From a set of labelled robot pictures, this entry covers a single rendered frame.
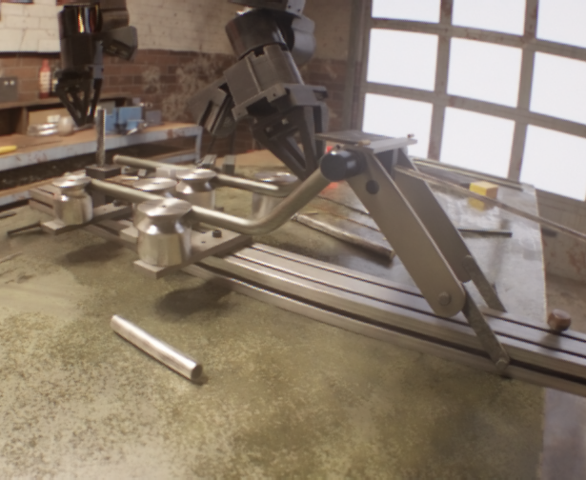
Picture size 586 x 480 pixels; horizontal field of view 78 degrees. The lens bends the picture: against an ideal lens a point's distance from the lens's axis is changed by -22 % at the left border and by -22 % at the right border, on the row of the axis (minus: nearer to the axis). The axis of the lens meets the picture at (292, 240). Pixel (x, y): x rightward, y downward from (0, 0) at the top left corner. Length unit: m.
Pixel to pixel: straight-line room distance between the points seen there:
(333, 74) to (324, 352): 3.33
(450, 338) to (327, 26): 3.44
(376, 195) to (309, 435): 0.18
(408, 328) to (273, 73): 0.28
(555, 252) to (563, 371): 3.15
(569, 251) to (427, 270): 3.21
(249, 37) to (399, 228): 0.26
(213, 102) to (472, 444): 0.43
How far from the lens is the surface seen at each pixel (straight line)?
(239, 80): 0.47
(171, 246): 0.38
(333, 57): 3.63
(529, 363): 0.39
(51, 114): 2.58
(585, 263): 3.57
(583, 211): 3.46
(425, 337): 0.39
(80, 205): 0.51
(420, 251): 0.34
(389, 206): 0.34
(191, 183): 0.52
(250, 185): 0.51
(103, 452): 0.28
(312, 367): 0.35
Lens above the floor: 1.08
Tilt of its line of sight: 20 degrees down
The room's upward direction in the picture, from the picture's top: 5 degrees clockwise
